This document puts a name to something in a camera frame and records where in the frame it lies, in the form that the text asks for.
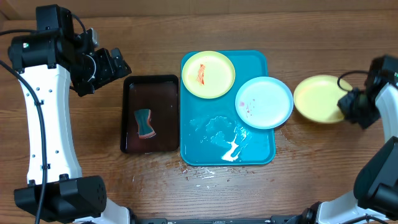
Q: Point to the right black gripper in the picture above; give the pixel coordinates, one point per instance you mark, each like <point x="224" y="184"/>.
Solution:
<point x="345" y="104"/>

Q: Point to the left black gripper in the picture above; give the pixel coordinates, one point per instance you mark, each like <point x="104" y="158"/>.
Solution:
<point x="103" y="57"/>

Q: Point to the yellow-green plate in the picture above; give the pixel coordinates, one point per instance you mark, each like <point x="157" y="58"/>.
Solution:
<point x="208" y="74"/>
<point x="316" y="98"/>

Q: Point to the green and orange sponge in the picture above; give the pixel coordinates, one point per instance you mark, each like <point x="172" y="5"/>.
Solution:
<point x="144" y="128"/>

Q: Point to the light blue plate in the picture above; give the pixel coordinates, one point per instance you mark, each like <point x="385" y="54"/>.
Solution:
<point x="264" y="102"/>

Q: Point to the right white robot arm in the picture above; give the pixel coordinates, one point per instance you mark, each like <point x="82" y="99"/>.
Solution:
<point x="374" y="195"/>

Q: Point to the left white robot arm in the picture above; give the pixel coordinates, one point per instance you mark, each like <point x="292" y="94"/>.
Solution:
<point x="49" y="65"/>

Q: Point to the black rectangular tray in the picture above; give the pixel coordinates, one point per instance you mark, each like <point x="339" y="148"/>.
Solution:
<point x="159" y="93"/>

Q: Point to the teal plastic tray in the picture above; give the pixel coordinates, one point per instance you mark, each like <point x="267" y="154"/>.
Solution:
<point x="212" y="133"/>

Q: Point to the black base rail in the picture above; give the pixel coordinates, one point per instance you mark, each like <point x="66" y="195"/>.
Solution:
<point x="275" y="219"/>

